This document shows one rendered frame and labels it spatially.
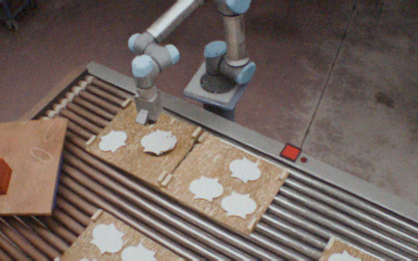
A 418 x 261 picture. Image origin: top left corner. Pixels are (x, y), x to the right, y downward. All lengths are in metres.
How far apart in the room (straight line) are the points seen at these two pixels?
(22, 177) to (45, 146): 0.18
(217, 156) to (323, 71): 2.07
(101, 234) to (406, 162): 2.28
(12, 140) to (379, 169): 2.37
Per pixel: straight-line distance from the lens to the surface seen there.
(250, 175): 1.82
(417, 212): 1.92
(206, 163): 1.87
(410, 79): 3.99
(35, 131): 2.04
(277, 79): 3.64
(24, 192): 1.84
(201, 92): 2.23
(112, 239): 1.72
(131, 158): 1.93
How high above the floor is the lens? 2.43
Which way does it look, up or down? 49 degrees down
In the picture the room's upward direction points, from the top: 3 degrees counter-clockwise
